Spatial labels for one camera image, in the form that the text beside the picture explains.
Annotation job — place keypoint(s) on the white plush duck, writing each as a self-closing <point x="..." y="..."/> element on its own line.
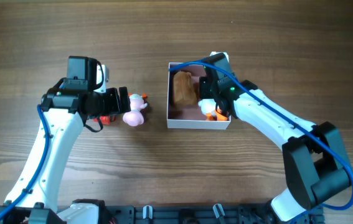
<point x="210" y="109"/>

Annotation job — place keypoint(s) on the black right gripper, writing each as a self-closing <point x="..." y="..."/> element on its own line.
<point x="202" y="88"/>

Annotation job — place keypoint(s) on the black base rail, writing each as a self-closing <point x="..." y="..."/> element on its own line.
<point x="95" y="211"/>

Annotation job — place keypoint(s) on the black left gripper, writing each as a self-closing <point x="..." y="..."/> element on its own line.
<point x="114" y="107"/>

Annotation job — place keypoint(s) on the pink pig figurine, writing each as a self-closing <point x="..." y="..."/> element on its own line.
<point x="137" y="103"/>

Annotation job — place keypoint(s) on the red toy fire truck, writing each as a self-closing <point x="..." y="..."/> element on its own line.
<point x="105" y="120"/>

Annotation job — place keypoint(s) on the white cardboard box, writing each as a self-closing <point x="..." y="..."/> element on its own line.
<point x="190" y="116"/>

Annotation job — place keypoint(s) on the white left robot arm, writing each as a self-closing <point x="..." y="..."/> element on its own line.
<point x="63" y="115"/>

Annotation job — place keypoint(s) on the brown plush toy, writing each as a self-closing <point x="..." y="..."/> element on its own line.
<point x="183" y="90"/>

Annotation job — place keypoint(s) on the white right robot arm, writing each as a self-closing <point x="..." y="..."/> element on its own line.
<point x="317" y="168"/>

